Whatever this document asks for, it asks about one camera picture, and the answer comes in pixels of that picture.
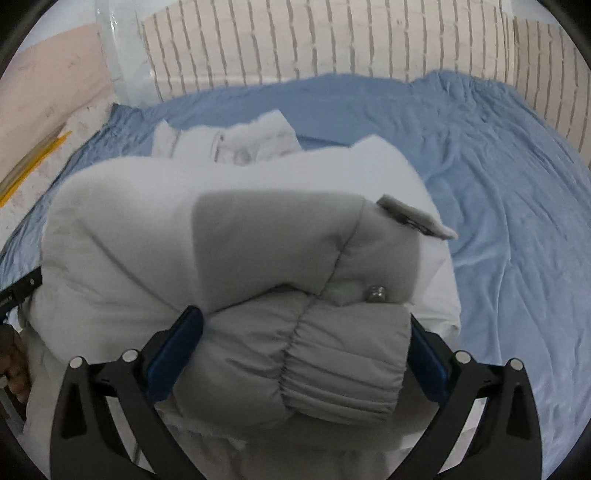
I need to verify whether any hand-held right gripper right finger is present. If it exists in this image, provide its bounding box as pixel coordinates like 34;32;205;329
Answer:
392;313;542;480

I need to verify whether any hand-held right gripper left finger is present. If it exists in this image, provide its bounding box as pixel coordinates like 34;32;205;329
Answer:
49;305;205;480

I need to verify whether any grey puffer jacket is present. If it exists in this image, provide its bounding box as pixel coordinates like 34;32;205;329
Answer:
21;109;463;480

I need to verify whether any person's left hand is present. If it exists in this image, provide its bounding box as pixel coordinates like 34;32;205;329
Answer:
0;324;32;404

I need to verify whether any yellow tape strip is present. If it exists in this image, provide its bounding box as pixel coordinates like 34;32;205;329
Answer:
0;131;73;207

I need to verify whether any blue bed sheet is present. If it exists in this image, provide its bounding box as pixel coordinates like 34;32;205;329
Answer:
0;69;591;480

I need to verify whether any clear plastic sheet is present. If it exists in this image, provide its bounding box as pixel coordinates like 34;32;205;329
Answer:
94;0;161;106

